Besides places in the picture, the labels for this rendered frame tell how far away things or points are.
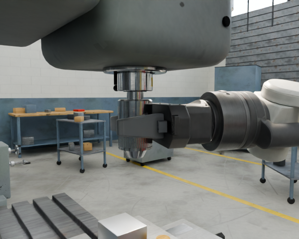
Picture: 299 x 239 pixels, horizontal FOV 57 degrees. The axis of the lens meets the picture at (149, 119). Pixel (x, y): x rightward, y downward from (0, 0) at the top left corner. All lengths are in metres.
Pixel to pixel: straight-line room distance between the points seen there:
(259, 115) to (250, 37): 8.94
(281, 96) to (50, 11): 0.33
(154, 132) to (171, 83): 8.70
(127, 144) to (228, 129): 0.14
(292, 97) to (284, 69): 8.20
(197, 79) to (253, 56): 2.01
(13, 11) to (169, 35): 0.14
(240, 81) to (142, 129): 6.06
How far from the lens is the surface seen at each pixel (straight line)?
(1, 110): 6.88
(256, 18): 9.37
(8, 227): 0.85
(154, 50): 0.28
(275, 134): 0.40
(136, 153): 0.37
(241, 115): 0.39
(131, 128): 0.34
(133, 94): 0.36
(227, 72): 6.47
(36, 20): 0.27
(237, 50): 9.55
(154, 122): 0.35
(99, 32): 0.26
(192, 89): 9.70
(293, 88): 0.45
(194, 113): 0.36
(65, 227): 0.80
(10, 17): 0.27
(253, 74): 6.32
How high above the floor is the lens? 1.28
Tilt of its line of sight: 5 degrees down
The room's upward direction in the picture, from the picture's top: straight up
